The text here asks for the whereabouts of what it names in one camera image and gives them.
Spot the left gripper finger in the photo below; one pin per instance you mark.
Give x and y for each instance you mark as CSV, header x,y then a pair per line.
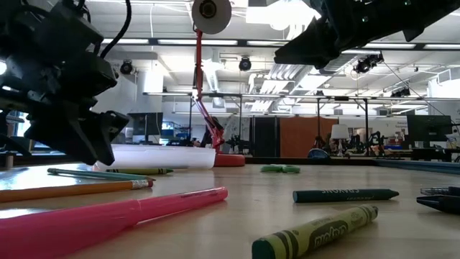
x,y
64,136
108,133

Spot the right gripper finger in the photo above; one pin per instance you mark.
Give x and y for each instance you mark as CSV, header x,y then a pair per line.
x,y
309,46

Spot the teal pencil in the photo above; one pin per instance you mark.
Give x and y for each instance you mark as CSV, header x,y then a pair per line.
x,y
100,175

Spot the olive yellow crayon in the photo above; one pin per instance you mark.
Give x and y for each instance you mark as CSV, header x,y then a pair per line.
x,y
143,171

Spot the orange pencil with eraser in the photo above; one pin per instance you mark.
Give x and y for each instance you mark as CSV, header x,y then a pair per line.
x,y
72,190

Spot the clear plastic supply box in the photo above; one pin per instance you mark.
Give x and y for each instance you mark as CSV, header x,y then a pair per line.
x,y
161,158

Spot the pink marker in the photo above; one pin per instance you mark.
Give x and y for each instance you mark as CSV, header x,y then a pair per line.
x,y
72,224

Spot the dark green crayon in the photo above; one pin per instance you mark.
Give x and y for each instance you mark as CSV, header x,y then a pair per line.
x,y
341,196

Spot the lime green melon crayon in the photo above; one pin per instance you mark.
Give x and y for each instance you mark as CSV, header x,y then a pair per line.
x,y
323,232

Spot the black pen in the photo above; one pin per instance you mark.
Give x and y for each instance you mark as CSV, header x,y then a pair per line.
x,y
442,191
443,204

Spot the black ceiling spotlight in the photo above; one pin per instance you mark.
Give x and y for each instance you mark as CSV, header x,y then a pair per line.
x,y
126,67
366,64
245,63

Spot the white lampshade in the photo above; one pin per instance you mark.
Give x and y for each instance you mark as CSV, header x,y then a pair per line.
x,y
340,131

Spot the orange partition panel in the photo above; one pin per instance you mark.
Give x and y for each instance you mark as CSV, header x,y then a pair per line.
x,y
298,136

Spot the long ceiling light strip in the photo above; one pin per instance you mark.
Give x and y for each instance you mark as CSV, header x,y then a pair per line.
x,y
136,41

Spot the black cabinet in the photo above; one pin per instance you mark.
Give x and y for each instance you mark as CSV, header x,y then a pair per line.
x,y
265,136

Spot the person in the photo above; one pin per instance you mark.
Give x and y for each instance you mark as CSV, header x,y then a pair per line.
x,y
207,138

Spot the blue round chair back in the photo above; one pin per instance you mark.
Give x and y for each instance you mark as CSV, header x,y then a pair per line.
x,y
318,154

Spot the red desk lamp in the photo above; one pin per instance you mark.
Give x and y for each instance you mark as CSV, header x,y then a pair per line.
x,y
198,64

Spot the black computer monitor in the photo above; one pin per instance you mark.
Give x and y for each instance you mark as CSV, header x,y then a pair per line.
x,y
429,129

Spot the black background station frame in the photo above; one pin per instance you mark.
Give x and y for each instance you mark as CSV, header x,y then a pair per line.
x,y
341,98

